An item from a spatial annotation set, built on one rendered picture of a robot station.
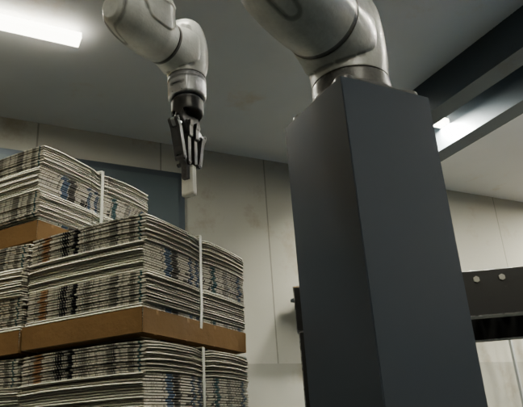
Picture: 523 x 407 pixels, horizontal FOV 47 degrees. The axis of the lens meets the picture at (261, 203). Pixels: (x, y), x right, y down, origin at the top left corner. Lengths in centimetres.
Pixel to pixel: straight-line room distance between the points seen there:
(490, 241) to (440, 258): 752
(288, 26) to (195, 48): 41
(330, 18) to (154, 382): 69
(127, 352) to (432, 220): 57
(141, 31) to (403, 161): 62
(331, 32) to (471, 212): 747
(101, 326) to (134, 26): 62
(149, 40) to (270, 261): 510
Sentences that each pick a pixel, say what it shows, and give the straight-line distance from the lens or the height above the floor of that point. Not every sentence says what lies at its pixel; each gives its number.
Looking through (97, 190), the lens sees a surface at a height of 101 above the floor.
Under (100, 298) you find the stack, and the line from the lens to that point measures 113.
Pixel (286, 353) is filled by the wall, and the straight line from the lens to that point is 617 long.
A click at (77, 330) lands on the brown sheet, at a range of 115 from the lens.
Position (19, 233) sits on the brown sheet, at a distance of 136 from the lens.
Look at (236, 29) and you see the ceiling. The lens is 475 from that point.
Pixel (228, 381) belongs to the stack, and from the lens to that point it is 130.
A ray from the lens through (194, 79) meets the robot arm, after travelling 140.
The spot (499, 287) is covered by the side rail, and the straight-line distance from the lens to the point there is 168.
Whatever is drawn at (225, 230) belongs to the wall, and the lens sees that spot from 618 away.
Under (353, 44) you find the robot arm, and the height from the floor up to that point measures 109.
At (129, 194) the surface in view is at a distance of 159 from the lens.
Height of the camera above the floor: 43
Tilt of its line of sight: 21 degrees up
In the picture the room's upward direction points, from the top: 4 degrees counter-clockwise
